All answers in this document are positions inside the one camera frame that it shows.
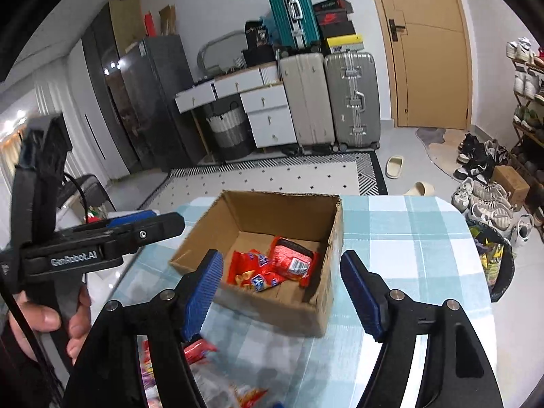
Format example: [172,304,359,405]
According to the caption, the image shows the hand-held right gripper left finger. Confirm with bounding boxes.
[64,249,224,408]

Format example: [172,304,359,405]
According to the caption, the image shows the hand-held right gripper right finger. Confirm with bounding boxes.
[340,250,503,408]

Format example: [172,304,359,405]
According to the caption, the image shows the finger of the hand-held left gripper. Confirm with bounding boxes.
[102,210,186,256]
[11,113,74,248]

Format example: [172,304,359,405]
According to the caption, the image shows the red star-print snack packet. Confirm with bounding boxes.
[227,249,290,295]

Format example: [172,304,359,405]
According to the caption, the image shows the small red snack packet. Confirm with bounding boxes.
[183,336,218,364]

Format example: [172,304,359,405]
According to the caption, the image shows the red barcode snack packet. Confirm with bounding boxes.
[269,235,320,288]

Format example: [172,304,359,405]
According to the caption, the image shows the snack packets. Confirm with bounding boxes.
[142,340,239,408]

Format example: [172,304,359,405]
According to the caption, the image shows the orange-red snack packet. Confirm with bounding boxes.
[232,385,273,408]

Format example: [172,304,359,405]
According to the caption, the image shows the person's left hand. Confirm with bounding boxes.
[8,286,92,367]

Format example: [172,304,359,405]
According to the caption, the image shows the blue checked tablecloth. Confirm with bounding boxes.
[85,193,494,408]

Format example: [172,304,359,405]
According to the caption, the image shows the striped laundry basket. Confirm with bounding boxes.
[205,102,254,160]

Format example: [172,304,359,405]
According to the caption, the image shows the patterned floor rug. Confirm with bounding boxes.
[147,150,389,218]

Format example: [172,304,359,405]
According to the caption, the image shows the beige slipper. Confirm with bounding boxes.
[404,181,434,197]
[385,155,407,179]

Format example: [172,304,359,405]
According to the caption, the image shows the dark tall cabinet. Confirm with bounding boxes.
[81,4,205,176]

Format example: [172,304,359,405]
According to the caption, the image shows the black trash bin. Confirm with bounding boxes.
[465,217,516,303]

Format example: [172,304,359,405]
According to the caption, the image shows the pile of sneakers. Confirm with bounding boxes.
[450,133,544,247]

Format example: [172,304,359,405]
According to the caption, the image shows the white drawer desk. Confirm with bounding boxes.
[175,63,298,154]

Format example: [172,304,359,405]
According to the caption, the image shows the grey door mat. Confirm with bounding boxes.
[415,126,469,180]

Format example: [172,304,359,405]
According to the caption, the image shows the brown cardboard sheet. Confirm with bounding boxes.
[109,0,146,52]

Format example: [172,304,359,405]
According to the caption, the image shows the arched mirror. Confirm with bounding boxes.
[198,30,248,75]

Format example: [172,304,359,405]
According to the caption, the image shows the small brown cardboard box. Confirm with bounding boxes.
[491,165,530,199]

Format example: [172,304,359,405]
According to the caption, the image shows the beige suitcase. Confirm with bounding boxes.
[278,49,337,154]

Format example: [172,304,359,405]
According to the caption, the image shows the black storage box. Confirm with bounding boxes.
[242,45,278,67]

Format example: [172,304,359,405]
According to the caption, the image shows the silver suitcase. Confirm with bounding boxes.
[324,51,382,152]

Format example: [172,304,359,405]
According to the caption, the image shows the brown paper bag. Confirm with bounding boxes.
[159,4,177,37]

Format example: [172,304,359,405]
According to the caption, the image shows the black printed box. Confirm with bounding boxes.
[245,20,271,50]

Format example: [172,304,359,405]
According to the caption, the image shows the wooden shoe rack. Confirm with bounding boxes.
[508,38,544,239]

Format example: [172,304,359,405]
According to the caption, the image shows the teal suitcase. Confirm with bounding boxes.
[266,0,320,50]

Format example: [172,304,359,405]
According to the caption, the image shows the yellow and black box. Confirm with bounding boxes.
[326,34,365,54]

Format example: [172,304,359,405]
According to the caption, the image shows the wooden door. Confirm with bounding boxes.
[363,0,473,131]

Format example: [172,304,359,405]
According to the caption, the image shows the plain black shoe box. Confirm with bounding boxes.
[319,22,357,40]

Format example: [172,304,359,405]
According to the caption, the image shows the rows of shelved shoes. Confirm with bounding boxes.
[506,36,544,188]

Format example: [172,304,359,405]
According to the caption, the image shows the red and black shoe box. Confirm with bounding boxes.
[317,11,355,27]

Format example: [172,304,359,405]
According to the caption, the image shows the flat black shoe box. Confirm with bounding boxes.
[313,0,353,14]

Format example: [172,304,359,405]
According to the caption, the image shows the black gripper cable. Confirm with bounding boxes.
[0,172,92,408]

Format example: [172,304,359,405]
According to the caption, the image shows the black door handle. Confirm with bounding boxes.
[388,19,407,43]

